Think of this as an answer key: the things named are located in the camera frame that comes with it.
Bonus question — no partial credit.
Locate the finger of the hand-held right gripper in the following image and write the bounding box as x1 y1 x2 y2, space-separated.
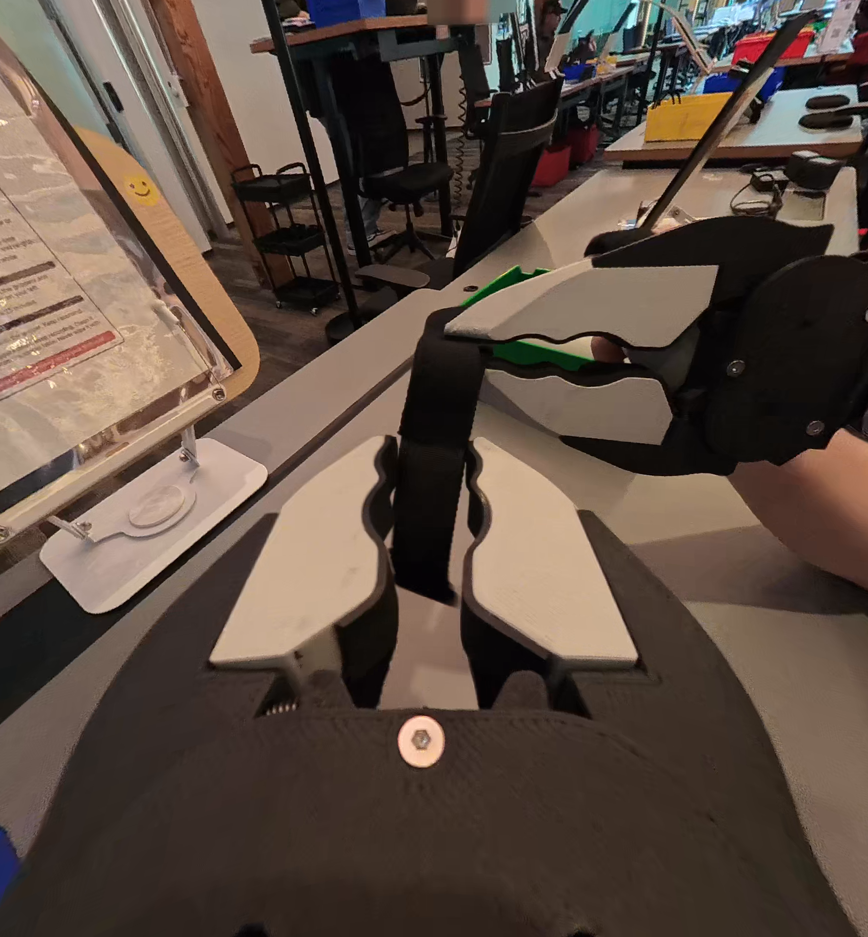
478 366 676 448
443 264 722 351

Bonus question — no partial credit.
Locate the acrylic sign stand wooden board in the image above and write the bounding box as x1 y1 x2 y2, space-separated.
0 0 268 614

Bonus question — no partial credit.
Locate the black utility cart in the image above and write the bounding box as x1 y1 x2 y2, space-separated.
230 163 341 316

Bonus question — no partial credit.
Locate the blue storage bin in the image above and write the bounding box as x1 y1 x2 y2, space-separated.
703 69 785 100
308 0 387 21

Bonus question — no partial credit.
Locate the green plastic bin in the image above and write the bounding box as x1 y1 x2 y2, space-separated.
462 267 599 374

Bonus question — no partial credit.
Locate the white top neighbouring desk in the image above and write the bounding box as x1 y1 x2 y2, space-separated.
604 84 865 163

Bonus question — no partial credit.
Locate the black framed marker sign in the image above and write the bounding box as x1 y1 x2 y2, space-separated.
642 11 819 228

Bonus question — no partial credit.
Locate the black pole stand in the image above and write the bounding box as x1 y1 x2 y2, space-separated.
262 0 405 345

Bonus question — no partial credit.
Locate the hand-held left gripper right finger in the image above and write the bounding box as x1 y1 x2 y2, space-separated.
462 436 640 671

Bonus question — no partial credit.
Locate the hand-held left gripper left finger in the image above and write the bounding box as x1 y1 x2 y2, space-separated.
209 434 400 671

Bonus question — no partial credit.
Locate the red plastic bin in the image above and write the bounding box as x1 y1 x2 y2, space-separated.
732 33 815 64
532 143 574 188

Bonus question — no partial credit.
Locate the black power adapter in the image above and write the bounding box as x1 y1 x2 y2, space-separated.
730 150 843 217

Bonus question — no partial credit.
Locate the wooden post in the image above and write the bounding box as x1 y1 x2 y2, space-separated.
148 0 288 290

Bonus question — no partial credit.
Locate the person's right forearm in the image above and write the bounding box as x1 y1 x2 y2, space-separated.
730 428 868 605

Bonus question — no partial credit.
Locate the black webbing strap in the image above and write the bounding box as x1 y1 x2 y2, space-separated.
390 307 493 605

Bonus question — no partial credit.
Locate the wooden top standing desk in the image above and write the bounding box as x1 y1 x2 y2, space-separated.
251 13 479 268

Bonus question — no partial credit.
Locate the yellow plastic bin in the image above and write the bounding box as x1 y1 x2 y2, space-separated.
644 91 735 143

